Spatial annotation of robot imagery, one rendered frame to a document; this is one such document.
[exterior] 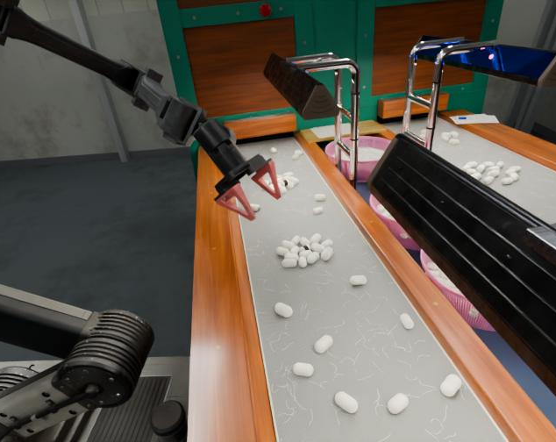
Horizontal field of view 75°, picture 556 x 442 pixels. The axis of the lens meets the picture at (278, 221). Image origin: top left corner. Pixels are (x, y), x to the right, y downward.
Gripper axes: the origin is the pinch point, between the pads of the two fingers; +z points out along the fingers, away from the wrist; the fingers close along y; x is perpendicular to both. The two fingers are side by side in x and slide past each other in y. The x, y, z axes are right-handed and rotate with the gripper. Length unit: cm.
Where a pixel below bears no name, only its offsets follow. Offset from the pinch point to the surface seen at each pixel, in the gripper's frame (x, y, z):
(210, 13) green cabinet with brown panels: -26, -64, -65
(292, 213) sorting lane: -17.6, -24.5, 7.6
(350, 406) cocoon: 11.9, 22.8, 29.7
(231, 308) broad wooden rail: -8.8, 15.6, 11.7
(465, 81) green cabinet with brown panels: 12, -136, 13
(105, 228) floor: -204, -63, -50
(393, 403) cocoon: 16.0, 19.6, 32.9
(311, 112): 11.4, -16.8, -9.4
